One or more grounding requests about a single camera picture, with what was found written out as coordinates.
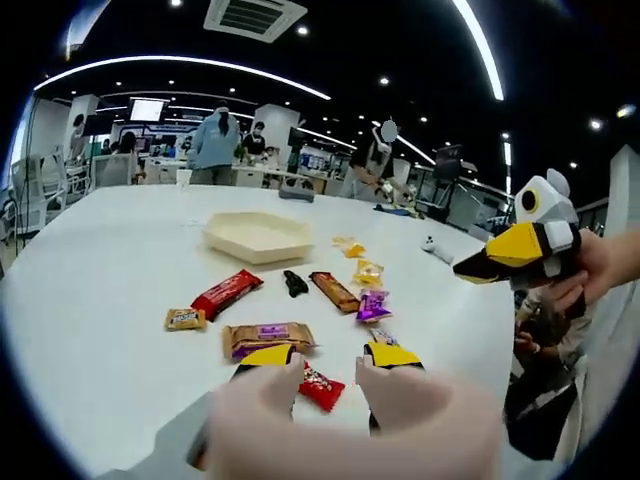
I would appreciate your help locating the white office chair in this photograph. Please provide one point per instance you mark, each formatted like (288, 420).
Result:
(42, 180)

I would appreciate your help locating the brown purple-label food bar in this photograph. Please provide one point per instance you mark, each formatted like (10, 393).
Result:
(270, 335)

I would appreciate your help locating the blue cloth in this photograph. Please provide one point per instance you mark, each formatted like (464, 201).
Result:
(400, 211)

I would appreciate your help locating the white desk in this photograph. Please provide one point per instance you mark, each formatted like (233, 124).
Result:
(250, 177)

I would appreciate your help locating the white controller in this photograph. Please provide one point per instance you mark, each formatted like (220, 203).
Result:
(436, 247)

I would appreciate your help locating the small hanging lit screen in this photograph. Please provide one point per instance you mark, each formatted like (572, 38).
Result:
(146, 110)

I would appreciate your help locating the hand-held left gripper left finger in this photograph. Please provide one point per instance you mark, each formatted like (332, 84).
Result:
(172, 442)

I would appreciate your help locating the black clip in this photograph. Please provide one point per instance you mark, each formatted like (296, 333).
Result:
(294, 284)

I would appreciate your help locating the yellow food packet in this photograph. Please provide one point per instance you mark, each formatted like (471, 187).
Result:
(368, 272)
(350, 247)

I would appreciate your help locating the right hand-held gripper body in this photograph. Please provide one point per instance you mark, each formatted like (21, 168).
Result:
(550, 200)

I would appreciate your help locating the grey headset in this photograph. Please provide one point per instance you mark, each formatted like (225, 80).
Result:
(296, 194)

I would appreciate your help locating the purple food packet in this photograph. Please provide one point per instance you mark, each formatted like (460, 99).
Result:
(374, 306)

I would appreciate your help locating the ceiling air vent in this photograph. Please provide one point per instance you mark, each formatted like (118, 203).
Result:
(255, 17)

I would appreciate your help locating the curved ceiling light strip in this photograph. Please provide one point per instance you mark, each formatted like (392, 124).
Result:
(497, 90)
(150, 58)

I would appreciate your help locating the black screen on tripod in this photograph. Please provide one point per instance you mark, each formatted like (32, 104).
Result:
(447, 160)

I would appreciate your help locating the small red food packet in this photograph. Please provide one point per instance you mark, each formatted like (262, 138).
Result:
(322, 387)

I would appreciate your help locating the long red food bar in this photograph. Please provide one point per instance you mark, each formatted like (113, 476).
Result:
(227, 294)

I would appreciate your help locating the orange brown food bar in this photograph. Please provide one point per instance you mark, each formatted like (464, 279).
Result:
(334, 292)

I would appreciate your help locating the pink food tongs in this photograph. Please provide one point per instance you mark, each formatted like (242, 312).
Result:
(425, 425)

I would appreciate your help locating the person's right hand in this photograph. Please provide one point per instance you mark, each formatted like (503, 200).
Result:
(597, 265)

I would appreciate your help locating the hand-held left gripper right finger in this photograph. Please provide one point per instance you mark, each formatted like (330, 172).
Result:
(395, 357)

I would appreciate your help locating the small orange candy packet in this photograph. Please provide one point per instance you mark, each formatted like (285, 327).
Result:
(384, 336)

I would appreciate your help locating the small orange food packet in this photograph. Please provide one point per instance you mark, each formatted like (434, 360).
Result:
(186, 320)

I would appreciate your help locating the cream hexagonal container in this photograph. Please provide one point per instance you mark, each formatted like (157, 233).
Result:
(255, 232)

